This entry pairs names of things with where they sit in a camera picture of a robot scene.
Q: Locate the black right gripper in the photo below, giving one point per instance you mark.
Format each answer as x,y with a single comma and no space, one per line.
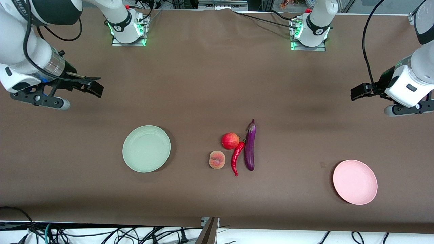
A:
70,82

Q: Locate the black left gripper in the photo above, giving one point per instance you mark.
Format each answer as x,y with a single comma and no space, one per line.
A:
386,79

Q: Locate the long purple eggplant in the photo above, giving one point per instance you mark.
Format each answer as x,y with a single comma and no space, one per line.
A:
250,149

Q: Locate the pink yellow peach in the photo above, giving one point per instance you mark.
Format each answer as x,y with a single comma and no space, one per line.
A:
217,161

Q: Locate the red pomegranate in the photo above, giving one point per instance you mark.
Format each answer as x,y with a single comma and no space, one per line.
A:
230,141

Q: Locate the red chili pepper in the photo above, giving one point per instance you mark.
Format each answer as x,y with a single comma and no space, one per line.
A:
236,157

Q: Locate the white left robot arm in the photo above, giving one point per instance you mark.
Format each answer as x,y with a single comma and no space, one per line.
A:
407,81

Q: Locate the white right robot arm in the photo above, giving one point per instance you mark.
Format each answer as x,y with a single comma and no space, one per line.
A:
20,51

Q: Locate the pale green round plate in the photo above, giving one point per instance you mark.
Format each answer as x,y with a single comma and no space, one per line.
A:
145,149

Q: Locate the silver aluminium corner profile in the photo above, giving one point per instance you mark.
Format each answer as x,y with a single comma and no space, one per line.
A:
412,18

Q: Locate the pink round plate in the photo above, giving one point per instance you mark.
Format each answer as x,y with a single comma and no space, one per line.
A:
354,183

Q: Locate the brown table cover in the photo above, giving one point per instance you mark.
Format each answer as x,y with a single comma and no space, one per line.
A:
203,84

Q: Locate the orange background items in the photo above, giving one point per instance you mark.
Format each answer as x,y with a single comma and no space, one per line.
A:
288,4

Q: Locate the black power plug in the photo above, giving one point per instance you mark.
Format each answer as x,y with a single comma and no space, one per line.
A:
183,237

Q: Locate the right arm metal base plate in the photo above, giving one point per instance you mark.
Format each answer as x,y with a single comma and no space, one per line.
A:
118,43

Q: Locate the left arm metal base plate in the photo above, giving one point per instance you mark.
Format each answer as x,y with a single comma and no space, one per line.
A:
305,49

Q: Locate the silver metal frame bar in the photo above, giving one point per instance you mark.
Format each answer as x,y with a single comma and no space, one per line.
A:
220,5

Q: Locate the dark metal post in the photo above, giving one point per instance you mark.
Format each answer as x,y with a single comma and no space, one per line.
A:
208,234

